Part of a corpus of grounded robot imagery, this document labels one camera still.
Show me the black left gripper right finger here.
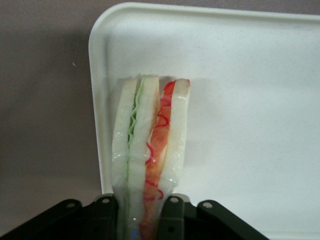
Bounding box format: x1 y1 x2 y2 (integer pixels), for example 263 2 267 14
156 195 270 240

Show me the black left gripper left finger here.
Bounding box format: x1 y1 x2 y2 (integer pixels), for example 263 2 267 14
0 194 120 240

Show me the triangle sandwich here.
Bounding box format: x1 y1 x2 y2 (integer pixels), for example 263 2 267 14
111 73 193 240

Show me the white plastic tray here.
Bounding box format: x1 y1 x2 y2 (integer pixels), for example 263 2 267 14
88 2 320 240

